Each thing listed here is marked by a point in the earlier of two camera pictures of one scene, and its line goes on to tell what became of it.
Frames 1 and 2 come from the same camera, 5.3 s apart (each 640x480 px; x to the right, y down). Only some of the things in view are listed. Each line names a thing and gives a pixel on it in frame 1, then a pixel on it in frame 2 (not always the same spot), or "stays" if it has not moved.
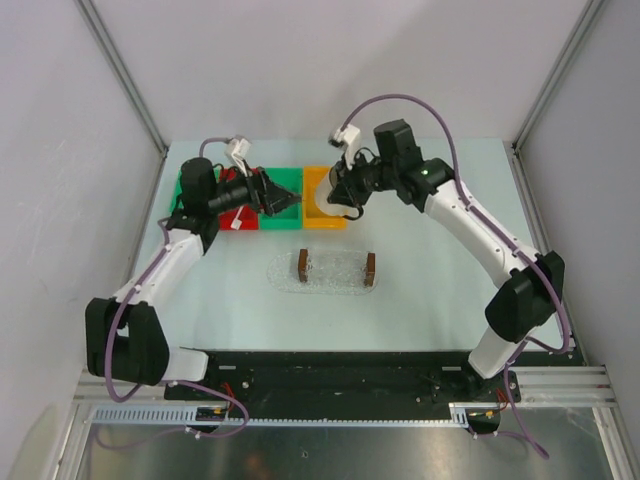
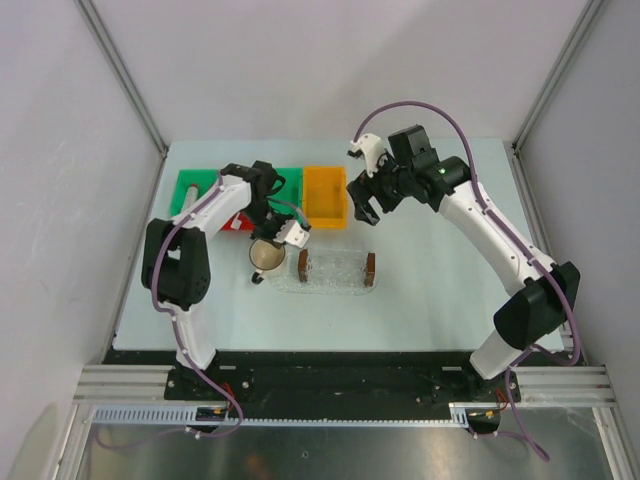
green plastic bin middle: x=289 y=217 stays
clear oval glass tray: x=328 y=274 stays
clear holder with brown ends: x=337 y=266 stays
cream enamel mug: x=326 y=184 -> x=264 y=255
